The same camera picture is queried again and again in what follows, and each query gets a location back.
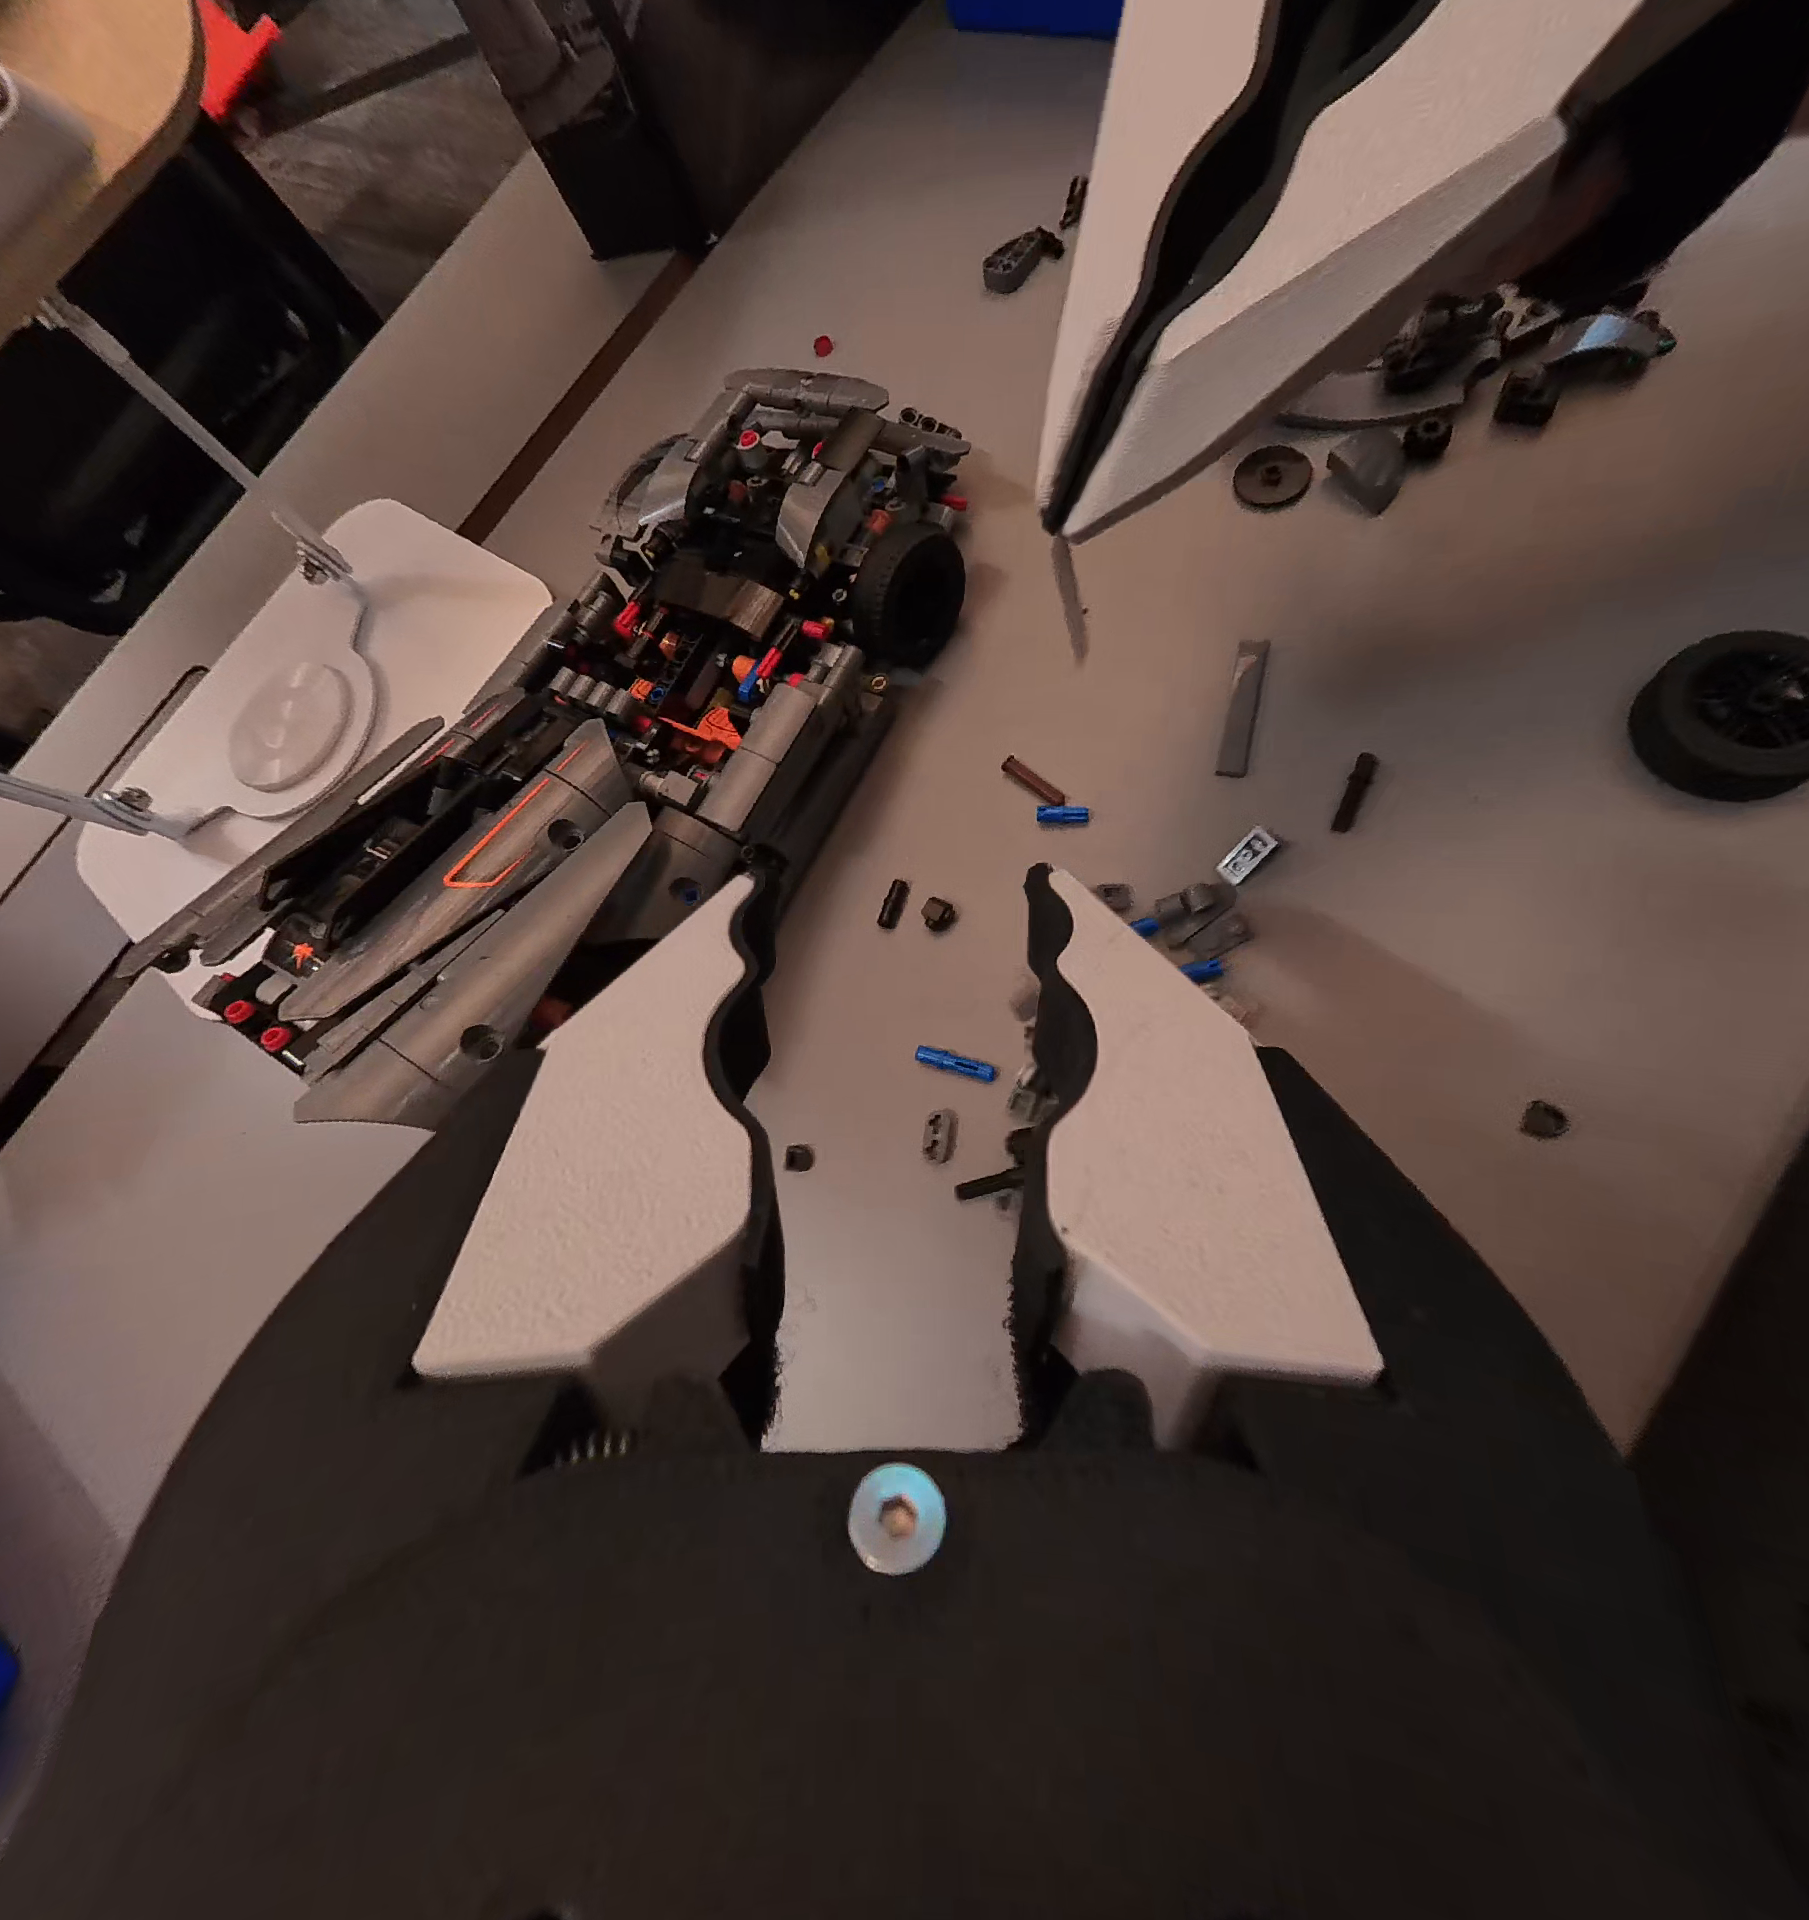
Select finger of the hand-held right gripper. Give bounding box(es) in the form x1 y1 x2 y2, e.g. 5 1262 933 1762
1060 0 1739 546
1037 0 1284 531

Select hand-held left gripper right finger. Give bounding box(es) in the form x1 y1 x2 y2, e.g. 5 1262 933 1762
1013 865 1387 1451

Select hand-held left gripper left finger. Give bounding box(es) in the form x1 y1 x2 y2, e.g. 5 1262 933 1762
413 874 781 1374

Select grey lego car model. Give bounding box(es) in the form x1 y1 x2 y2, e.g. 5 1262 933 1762
115 366 973 1128

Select small black lego wheel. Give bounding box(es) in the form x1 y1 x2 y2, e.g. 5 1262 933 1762
1627 631 1809 804

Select pile of grey lego plates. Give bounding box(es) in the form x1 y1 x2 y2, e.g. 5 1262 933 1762
978 172 1680 520

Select lego set box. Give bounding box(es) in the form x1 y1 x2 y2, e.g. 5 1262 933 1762
454 0 937 264

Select scattered blue pins grey pieces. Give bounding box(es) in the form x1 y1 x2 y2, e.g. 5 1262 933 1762
911 755 1289 1206

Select white and wooden book stand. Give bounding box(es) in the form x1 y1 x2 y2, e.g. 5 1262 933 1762
0 0 557 985

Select red plastic object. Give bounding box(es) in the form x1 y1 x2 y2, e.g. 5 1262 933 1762
196 0 283 123

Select black office chair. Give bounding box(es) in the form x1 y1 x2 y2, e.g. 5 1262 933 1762
0 120 384 637

